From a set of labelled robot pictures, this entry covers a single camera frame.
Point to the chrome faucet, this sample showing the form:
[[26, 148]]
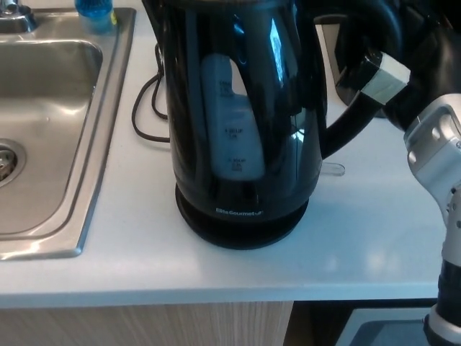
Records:
[[16, 19]]

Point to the wooden cabinet door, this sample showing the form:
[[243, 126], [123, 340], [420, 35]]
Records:
[[144, 324]]

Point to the metal sink drain strainer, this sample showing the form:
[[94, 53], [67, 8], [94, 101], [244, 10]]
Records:
[[9, 162]]

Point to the blue dish soap bottle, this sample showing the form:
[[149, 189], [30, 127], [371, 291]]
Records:
[[95, 16]]

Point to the round black kettle base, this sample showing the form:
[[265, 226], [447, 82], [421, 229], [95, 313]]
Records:
[[245, 234]]

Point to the black and steel appliance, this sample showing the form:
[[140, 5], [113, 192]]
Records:
[[327, 54]]

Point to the stainless steel sink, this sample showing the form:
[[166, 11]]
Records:
[[54, 108]]

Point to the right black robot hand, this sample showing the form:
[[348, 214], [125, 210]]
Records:
[[428, 54]]

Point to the black electric kettle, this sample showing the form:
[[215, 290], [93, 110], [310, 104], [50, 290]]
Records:
[[281, 126]]

